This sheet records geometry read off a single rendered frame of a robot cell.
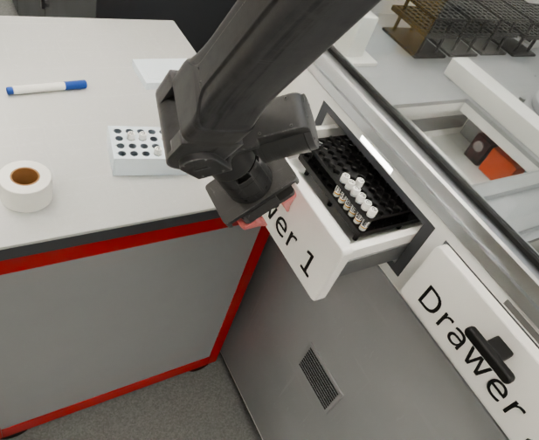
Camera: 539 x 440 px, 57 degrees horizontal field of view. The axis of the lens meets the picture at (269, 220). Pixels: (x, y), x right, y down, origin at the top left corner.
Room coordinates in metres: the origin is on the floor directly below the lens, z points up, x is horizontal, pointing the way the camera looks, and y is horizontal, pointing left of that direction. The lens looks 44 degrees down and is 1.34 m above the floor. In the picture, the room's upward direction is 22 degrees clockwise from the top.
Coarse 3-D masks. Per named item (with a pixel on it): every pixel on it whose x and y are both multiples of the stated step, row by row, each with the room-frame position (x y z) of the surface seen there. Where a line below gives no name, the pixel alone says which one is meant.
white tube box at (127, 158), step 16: (112, 128) 0.63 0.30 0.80; (128, 128) 0.65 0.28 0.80; (144, 128) 0.66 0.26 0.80; (160, 128) 0.68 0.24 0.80; (112, 144) 0.59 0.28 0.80; (128, 144) 0.61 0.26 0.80; (144, 144) 0.63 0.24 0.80; (160, 144) 0.64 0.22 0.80; (112, 160) 0.57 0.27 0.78; (128, 160) 0.58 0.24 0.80; (144, 160) 0.59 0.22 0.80; (160, 160) 0.60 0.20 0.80
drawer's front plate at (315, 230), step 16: (288, 160) 0.56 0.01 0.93; (304, 192) 0.51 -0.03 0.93; (304, 208) 0.49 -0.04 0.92; (320, 208) 0.49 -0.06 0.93; (272, 224) 0.52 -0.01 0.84; (288, 224) 0.50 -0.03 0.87; (304, 224) 0.48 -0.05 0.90; (320, 224) 0.47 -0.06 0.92; (304, 240) 0.47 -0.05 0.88; (320, 240) 0.46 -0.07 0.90; (336, 240) 0.44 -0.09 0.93; (288, 256) 0.48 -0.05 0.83; (304, 256) 0.46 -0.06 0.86; (320, 256) 0.45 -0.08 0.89; (336, 256) 0.43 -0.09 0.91; (320, 272) 0.44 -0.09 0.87; (336, 272) 0.43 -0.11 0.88; (320, 288) 0.43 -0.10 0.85
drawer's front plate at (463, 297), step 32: (448, 256) 0.50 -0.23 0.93; (416, 288) 0.50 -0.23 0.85; (448, 288) 0.47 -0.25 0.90; (480, 288) 0.46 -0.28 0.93; (448, 320) 0.45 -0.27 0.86; (480, 320) 0.43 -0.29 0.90; (512, 320) 0.43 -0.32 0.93; (448, 352) 0.43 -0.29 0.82; (480, 384) 0.39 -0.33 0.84; (512, 384) 0.38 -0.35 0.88; (512, 416) 0.36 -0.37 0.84
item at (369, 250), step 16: (320, 128) 0.72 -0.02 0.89; (336, 128) 0.74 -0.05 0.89; (304, 176) 0.66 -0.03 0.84; (320, 192) 0.63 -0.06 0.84; (416, 224) 0.65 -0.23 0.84; (352, 240) 0.56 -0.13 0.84; (368, 240) 0.50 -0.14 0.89; (384, 240) 0.52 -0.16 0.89; (400, 240) 0.54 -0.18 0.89; (352, 256) 0.48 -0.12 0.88; (368, 256) 0.50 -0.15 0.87; (384, 256) 0.53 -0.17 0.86
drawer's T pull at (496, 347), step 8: (472, 328) 0.41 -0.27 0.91; (472, 336) 0.40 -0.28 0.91; (480, 336) 0.40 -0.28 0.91; (496, 336) 0.41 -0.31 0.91; (480, 344) 0.39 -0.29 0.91; (488, 344) 0.39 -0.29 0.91; (496, 344) 0.40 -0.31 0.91; (504, 344) 0.40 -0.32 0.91; (480, 352) 0.39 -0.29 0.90; (488, 352) 0.38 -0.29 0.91; (496, 352) 0.39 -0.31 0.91; (504, 352) 0.39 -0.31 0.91; (512, 352) 0.40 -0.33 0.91; (488, 360) 0.38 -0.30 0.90; (496, 360) 0.38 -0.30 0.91; (504, 360) 0.38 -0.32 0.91; (496, 368) 0.37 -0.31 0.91; (504, 368) 0.37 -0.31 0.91; (504, 376) 0.36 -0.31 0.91; (512, 376) 0.36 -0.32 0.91
